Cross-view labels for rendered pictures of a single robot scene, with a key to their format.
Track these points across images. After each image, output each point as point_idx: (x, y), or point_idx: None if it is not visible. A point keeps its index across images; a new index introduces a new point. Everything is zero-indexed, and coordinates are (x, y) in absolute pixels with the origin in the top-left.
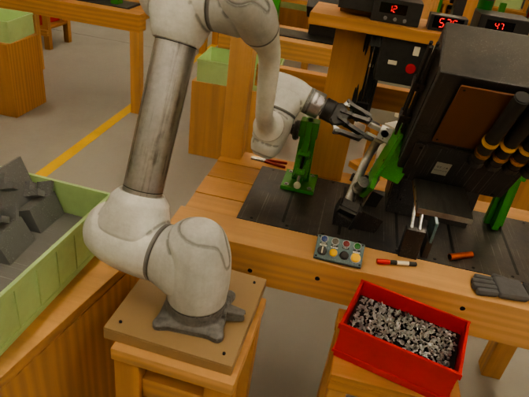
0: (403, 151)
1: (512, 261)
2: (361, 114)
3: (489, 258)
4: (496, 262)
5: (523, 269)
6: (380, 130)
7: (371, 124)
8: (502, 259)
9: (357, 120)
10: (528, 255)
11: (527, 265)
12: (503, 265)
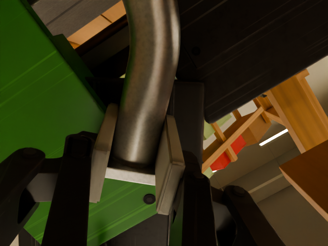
0: (19, 235)
1: (66, 10)
2: (242, 239)
3: (46, 5)
4: (45, 11)
5: (60, 20)
6: (136, 181)
7: (157, 199)
8: (60, 7)
9: (182, 224)
10: (97, 2)
11: (75, 14)
12: (46, 15)
